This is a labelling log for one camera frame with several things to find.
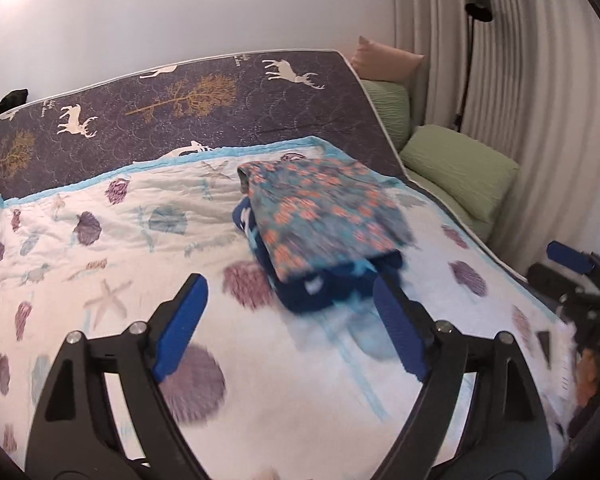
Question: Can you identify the navy star garment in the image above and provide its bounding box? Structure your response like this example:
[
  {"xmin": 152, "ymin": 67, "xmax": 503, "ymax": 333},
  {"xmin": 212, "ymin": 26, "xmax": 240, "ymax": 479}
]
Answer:
[{"xmin": 232, "ymin": 197, "xmax": 404, "ymax": 314}]

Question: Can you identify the teal floral garment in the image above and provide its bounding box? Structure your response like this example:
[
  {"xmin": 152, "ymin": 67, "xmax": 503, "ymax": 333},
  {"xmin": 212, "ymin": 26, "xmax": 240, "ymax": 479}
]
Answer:
[{"xmin": 237, "ymin": 158, "xmax": 415, "ymax": 282}]

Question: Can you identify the green pillow right side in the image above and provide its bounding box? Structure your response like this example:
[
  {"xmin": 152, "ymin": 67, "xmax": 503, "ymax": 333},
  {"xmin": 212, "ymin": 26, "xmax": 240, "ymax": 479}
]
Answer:
[{"xmin": 400, "ymin": 125, "xmax": 519, "ymax": 223}]

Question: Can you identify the black floor lamp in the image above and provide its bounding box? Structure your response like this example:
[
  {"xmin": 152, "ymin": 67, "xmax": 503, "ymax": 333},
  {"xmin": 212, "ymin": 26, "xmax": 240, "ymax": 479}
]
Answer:
[{"xmin": 453, "ymin": 0, "xmax": 493, "ymax": 131}]

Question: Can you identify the tan pillow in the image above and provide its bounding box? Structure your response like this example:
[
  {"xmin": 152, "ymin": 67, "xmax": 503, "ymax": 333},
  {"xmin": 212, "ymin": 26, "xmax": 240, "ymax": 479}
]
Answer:
[{"xmin": 351, "ymin": 36, "xmax": 425, "ymax": 84}]

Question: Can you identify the dark purple deer mattress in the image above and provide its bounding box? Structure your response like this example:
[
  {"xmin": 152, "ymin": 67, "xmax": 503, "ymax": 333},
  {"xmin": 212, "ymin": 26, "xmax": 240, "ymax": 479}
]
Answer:
[{"xmin": 0, "ymin": 49, "xmax": 404, "ymax": 198}]

